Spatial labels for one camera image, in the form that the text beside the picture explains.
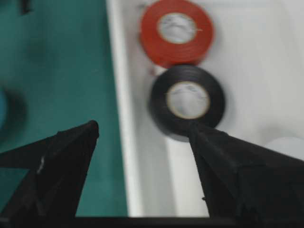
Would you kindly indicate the green table cloth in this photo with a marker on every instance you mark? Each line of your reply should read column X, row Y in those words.
column 56, row 70

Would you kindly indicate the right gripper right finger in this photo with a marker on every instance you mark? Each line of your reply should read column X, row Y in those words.
column 255, row 186

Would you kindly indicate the white tape roll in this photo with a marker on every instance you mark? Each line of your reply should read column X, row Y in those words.
column 291, row 146

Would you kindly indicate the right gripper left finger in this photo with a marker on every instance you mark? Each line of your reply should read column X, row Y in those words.
column 57, row 169

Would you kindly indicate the green tape roll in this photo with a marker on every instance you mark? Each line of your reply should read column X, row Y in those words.
column 4, row 111

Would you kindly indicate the black tape roll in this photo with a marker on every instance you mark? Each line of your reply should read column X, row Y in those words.
column 184, row 95

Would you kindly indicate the red tape roll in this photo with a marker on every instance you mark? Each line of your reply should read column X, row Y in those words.
column 176, row 32

